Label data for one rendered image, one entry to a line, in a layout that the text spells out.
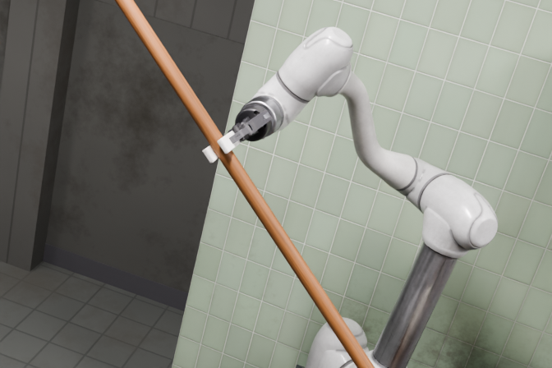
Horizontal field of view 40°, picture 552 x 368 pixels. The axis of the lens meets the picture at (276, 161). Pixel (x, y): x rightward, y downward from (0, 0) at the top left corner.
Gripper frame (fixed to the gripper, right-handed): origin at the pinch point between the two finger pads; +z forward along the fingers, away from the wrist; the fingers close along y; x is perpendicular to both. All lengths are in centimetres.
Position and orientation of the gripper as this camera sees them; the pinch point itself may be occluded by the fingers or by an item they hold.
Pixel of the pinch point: (221, 146)
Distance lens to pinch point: 148.7
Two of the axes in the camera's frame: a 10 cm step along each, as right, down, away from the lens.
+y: -7.8, 4.7, 4.2
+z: -3.1, 3.0, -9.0
